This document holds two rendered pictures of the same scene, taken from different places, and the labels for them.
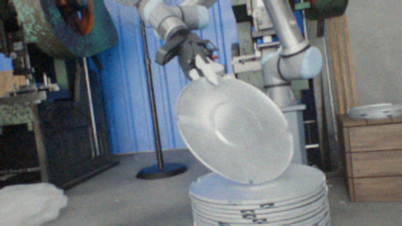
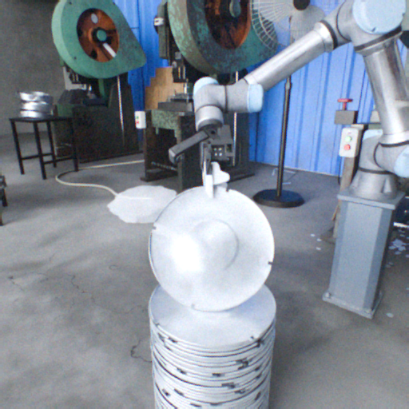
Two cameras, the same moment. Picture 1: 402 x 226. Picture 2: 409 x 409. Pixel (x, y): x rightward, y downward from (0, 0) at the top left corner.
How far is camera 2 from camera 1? 0.53 m
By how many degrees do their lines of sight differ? 36
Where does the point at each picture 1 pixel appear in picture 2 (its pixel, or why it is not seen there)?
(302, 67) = (396, 164)
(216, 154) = (173, 270)
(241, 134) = (208, 257)
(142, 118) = (291, 134)
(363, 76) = not seen: outside the picture
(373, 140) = not seen: outside the picture
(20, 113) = (170, 120)
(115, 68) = not seen: hidden behind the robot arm
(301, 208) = (201, 357)
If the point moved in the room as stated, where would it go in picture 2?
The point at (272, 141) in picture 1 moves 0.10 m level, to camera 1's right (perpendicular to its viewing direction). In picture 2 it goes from (242, 272) to (285, 285)
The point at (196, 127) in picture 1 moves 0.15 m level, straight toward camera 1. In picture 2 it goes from (168, 240) to (121, 268)
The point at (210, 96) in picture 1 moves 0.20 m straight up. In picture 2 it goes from (199, 209) to (198, 124)
